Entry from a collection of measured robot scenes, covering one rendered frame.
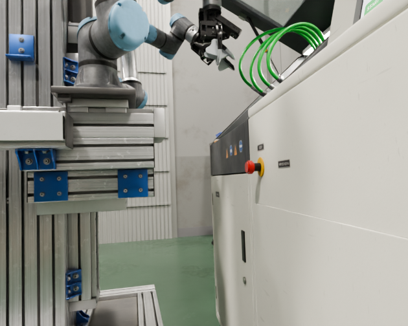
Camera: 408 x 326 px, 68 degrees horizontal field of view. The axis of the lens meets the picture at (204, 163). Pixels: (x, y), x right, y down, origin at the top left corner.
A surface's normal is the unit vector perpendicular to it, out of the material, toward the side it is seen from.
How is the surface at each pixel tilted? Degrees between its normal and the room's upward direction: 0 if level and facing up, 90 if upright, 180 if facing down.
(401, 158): 90
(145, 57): 90
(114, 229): 90
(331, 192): 90
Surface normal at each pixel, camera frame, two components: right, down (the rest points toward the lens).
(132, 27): 0.73, 0.07
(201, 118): 0.23, -0.06
